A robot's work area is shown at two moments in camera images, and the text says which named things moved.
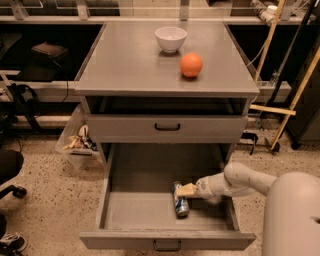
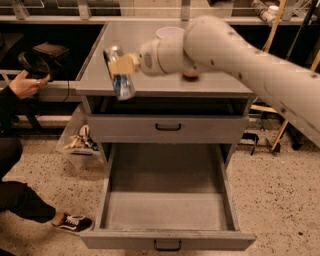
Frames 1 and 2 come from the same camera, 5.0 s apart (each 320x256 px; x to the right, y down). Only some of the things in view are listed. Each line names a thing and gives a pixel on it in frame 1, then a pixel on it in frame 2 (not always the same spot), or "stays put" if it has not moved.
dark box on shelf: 50,49 stays put
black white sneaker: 11,244 -> 74,222
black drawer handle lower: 173,249 stays put
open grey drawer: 137,208 stays put
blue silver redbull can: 181,204 -> 123,83
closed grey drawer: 167,129 stays put
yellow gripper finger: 186,189 -> 122,65
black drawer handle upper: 167,129 stays put
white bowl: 170,38 stays put
